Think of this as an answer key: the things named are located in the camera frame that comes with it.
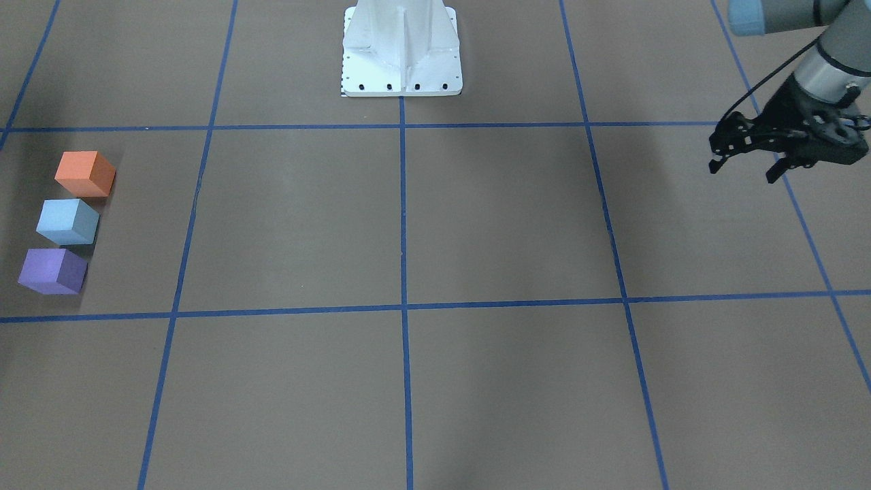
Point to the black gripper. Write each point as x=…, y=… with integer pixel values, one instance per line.
x=784, y=109

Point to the light blue foam block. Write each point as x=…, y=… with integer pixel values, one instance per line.
x=68, y=222

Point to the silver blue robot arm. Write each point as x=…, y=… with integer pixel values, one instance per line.
x=838, y=54

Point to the orange foam block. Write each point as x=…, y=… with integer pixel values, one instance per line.
x=85, y=174

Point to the purple foam block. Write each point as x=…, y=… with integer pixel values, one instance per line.
x=53, y=271

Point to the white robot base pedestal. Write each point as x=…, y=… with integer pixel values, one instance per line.
x=401, y=49

